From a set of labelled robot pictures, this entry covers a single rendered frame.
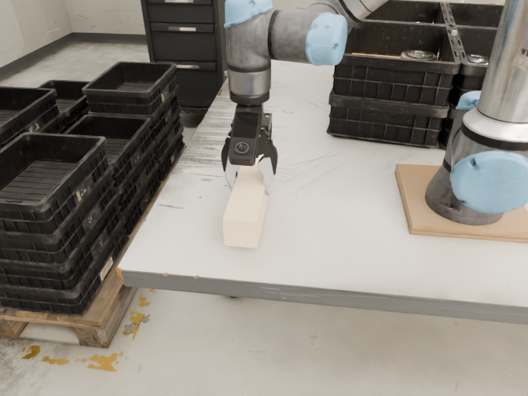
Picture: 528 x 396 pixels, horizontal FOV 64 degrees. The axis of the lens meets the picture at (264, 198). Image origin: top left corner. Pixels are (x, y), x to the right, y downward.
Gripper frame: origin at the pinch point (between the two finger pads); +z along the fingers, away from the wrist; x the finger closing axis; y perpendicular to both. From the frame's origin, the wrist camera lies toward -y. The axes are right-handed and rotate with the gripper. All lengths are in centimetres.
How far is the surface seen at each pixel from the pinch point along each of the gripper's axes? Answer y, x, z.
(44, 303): 12, 69, 57
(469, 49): 69, -57, -11
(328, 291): -18.9, -16.1, 6.5
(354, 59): 36.3, -20.5, -16.1
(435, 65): 33, -39, -16
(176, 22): 180, 71, 8
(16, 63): 278, 256, 68
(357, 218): 1.7, -22.1, 6.1
